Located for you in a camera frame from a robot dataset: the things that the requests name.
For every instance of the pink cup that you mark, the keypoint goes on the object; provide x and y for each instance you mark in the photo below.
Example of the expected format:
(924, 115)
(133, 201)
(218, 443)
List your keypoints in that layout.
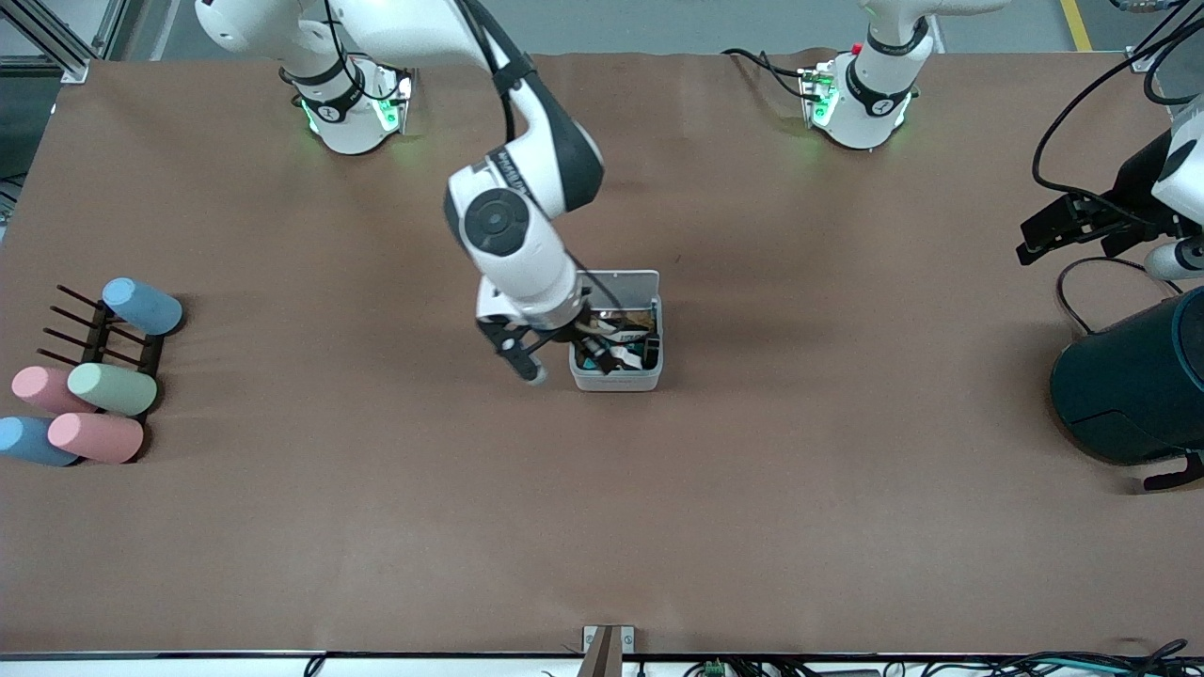
(94, 437)
(38, 385)

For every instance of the white desktop trash bin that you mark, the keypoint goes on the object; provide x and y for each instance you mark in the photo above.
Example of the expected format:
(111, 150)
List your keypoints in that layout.
(616, 381)

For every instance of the dark wooden cup rack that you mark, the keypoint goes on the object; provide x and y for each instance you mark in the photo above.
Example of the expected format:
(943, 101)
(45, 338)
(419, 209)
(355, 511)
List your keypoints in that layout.
(94, 343)

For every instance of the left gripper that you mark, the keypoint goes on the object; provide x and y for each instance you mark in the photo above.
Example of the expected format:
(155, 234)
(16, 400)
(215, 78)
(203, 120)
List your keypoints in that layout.
(1134, 180)

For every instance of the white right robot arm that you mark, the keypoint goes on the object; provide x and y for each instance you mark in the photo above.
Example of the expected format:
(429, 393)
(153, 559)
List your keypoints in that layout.
(508, 226)

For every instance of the dark teal cylindrical device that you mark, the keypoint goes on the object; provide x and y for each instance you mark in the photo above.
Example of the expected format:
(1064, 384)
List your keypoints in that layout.
(1129, 385)

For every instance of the white crumpled trash piece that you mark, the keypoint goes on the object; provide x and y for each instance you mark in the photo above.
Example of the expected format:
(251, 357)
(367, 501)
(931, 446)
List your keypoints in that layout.
(628, 357)

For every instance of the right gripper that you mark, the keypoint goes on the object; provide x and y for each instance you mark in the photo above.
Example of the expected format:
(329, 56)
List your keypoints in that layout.
(585, 336)

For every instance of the metal corner bracket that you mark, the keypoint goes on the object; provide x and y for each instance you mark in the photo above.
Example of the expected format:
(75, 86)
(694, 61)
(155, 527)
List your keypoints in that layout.
(1142, 59)

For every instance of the blue cup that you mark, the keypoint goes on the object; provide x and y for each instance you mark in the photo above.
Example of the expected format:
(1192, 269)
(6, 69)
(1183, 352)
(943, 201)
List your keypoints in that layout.
(141, 306)
(23, 440)

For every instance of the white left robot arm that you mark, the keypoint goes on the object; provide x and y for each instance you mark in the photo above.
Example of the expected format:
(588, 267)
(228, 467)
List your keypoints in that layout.
(870, 94)

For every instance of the black curved bracket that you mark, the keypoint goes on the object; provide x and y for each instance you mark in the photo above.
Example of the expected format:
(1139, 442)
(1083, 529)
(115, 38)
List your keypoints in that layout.
(1176, 475)

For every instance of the metal edge bracket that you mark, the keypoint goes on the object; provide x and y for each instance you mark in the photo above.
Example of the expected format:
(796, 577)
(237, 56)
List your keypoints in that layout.
(607, 649)

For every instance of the black snack packet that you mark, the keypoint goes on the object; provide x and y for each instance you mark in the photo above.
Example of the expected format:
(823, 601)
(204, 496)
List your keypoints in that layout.
(628, 331)

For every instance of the aluminium frame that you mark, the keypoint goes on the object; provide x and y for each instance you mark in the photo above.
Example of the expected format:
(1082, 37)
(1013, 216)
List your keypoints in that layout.
(56, 52)

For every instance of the brown table cover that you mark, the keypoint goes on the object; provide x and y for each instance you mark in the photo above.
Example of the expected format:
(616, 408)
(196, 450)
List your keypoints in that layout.
(376, 517)

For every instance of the green cup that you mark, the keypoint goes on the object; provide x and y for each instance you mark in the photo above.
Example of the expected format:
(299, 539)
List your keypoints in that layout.
(113, 388)

